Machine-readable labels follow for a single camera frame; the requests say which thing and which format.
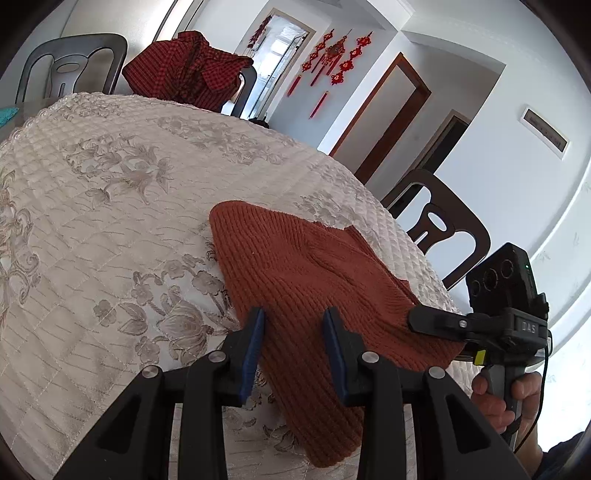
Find red Chinese knot decoration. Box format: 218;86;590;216
286;29;373;119

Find person's right hand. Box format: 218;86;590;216
472;372;542;434

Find rust orange knit sweater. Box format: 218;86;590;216
209;201;463;468

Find chair under red garment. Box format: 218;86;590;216
230;66;257;118

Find dark brown plastic chair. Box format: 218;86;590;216
382;169;491;290

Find dark grey plastic chair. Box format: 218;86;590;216
15;33;127;103

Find red chili string decoration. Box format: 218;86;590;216
246;15;273;49

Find wall framed plaque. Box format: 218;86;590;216
519;105;570;160

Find teal lace doily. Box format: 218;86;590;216
0;107;19;127

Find brown wooden door frame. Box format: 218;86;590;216
329;53;431;183

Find cream quilted floral tablecloth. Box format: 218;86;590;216
1;93;454;479

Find red plaid garment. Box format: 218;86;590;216
122;31;253;113

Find black camera module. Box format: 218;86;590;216
466;243;538;316

